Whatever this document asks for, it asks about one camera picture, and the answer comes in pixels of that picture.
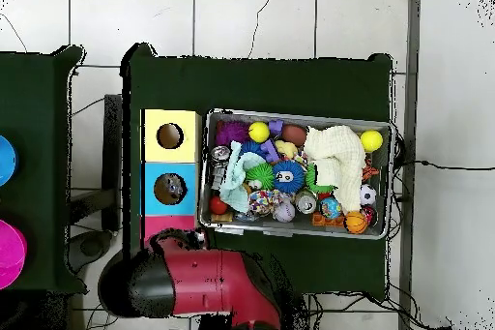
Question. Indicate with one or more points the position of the green spiky puffer ball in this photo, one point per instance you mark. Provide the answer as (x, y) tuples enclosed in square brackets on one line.
[(261, 175)]

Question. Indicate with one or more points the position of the grey stand base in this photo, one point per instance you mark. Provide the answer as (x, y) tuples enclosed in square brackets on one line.
[(91, 246)]

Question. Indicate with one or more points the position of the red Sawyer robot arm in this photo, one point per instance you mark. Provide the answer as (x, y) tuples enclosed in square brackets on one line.
[(205, 279)]

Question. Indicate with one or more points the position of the magenta round bowl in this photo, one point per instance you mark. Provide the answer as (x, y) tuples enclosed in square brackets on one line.
[(9, 252)]

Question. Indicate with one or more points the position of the wooden box with three holes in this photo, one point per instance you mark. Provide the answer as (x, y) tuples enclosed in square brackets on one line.
[(181, 206)]

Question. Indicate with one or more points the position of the blue round bowl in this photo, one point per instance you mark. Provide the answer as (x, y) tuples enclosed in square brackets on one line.
[(5, 161)]

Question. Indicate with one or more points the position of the blue puffer ball with eyes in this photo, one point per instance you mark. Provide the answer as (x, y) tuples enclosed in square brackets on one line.
[(296, 171)]

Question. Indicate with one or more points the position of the purple spiky ball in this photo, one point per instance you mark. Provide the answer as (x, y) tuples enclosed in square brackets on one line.
[(232, 132)]

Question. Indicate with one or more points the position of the light teal cloth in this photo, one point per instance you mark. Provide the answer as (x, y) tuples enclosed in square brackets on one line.
[(234, 186)]

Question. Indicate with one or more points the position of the cream knitted cloth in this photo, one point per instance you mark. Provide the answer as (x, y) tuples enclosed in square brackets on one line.
[(336, 152)]

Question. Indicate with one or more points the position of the yellow ball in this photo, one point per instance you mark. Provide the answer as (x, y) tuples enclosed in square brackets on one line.
[(259, 132), (371, 141)]

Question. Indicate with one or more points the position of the small soccer ball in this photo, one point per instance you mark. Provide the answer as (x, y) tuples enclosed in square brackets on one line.
[(368, 194)]

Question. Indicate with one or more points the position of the white baseball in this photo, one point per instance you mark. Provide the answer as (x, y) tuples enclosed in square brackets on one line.
[(284, 212)]

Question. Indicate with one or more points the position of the dark green table cloth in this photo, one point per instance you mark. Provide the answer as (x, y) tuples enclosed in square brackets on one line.
[(270, 86), (38, 113)]

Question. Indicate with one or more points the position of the orange toy basketball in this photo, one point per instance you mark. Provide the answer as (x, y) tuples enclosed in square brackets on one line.
[(355, 222)]

